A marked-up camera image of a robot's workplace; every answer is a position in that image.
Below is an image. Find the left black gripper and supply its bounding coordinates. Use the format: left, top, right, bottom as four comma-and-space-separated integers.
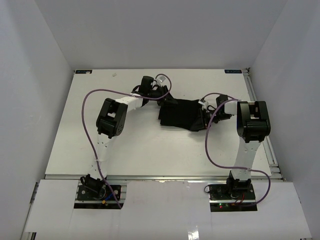
147, 85, 178, 108

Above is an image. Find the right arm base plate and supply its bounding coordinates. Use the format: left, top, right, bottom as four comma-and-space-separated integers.
204, 184, 258, 213

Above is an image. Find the aluminium front rail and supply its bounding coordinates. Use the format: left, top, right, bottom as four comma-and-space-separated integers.
106, 174, 229, 182

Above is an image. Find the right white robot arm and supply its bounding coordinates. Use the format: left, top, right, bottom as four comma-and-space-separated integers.
204, 94, 271, 200

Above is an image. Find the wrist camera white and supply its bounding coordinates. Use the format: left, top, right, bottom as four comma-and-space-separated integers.
198, 99, 209, 111
155, 75, 167, 87

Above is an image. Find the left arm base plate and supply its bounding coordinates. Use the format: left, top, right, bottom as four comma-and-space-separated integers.
73, 184, 127, 210

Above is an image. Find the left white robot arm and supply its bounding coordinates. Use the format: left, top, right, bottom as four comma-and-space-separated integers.
80, 73, 173, 200

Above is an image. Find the black t-shirt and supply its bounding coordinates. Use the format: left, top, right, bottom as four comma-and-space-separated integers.
158, 99, 202, 132

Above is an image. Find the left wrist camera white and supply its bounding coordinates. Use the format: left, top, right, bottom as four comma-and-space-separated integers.
155, 75, 167, 87

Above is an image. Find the right black logo sticker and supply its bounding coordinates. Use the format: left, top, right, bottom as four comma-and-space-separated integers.
224, 69, 242, 74

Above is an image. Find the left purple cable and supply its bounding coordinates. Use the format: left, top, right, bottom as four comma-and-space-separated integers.
81, 73, 173, 210

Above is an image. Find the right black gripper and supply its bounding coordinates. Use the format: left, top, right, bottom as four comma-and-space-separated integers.
190, 108, 232, 132

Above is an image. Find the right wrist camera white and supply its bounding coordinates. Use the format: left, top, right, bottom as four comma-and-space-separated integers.
198, 99, 209, 111

